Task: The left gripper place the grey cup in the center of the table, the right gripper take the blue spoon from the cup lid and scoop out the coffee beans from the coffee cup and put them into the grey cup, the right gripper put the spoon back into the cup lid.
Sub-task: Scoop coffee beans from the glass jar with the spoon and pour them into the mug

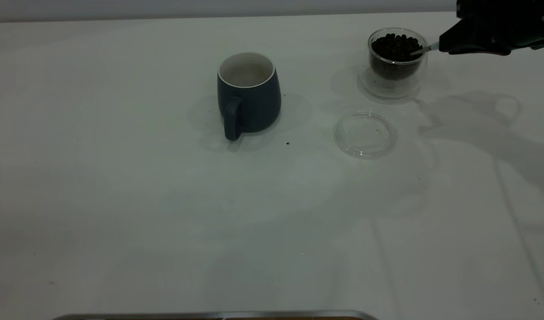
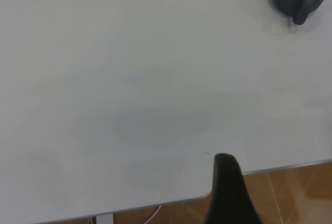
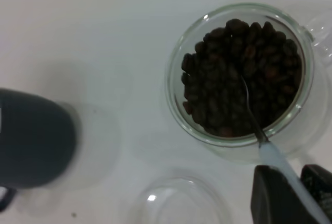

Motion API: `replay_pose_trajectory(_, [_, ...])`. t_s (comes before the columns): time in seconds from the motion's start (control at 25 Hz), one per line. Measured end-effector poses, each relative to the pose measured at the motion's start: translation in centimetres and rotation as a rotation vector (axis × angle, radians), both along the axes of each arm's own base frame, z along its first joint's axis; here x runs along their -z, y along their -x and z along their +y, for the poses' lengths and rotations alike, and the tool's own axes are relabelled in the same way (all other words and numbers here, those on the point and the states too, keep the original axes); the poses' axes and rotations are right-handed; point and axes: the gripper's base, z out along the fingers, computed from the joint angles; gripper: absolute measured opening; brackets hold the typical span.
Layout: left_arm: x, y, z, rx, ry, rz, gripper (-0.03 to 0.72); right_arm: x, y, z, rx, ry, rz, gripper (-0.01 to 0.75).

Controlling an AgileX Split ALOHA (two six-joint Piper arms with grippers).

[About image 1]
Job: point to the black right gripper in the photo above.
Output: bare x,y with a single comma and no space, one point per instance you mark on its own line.
516,22

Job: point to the dark grey ceramic mug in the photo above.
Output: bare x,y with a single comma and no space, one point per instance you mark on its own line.
258,106

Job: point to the dark coffee beans pile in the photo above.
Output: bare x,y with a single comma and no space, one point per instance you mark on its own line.
394,53

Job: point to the clear double-walled glass cup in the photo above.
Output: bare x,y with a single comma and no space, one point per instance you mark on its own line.
394,86

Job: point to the clear round glass dish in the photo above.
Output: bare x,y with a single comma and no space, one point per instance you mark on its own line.
365,138

